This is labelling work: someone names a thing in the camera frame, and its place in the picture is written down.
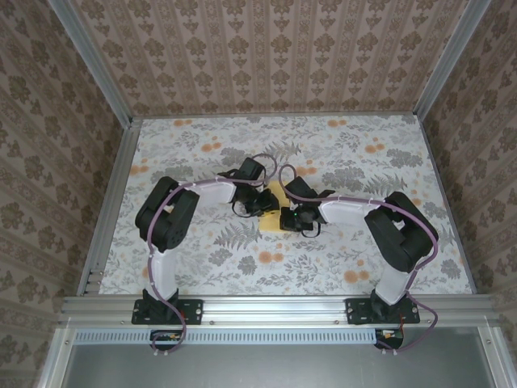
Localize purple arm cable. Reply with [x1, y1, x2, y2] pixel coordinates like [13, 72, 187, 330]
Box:
[278, 163, 440, 357]
[145, 153, 282, 359]

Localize aluminium frame rail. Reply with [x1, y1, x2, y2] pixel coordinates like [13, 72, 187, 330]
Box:
[76, 116, 142, 297]
[58, 294, 500, 328]
[411, 113, 477, 297]

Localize yellow cloth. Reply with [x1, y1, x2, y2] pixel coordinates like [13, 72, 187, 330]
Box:
[258, 180, 292, 234]

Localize grey metal panel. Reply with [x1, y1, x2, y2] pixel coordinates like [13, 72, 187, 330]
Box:
[60, 343, 498, 388]

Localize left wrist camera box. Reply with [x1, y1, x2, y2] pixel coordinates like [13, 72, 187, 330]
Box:
[236, 157, 268, 183]

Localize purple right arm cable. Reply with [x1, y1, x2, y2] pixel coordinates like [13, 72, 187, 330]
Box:
[278, 163, 440, 357]

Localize aluminium frame post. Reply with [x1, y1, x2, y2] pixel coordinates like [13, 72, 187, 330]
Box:
[412, 0, 485, 117]
[50, 0, 135, 124]

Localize white slotted cable duct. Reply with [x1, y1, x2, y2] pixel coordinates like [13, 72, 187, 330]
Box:
[74, 327, 377, 345]

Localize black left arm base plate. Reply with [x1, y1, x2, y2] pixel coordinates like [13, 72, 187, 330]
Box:
[132, 297, 204, 326]

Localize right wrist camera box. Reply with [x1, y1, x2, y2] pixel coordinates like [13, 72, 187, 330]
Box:
[284, 175, 336, 203]

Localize black connector board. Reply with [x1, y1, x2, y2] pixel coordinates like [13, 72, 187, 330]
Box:
[149, 329, 183, 352]
[374, 329, 406, 352]

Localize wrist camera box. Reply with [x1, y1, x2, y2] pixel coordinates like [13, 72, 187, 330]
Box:
[236, 157, 268, 183]
[284, 175, 336, 203]

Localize floral printed tablecloth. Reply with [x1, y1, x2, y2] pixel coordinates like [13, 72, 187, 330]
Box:
[99, 116, 473, 296]

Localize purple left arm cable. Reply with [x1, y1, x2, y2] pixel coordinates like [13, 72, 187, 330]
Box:
[145, 153, 282, 359]

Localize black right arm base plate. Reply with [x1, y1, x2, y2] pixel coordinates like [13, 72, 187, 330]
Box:
[345, 297, 421, 326]

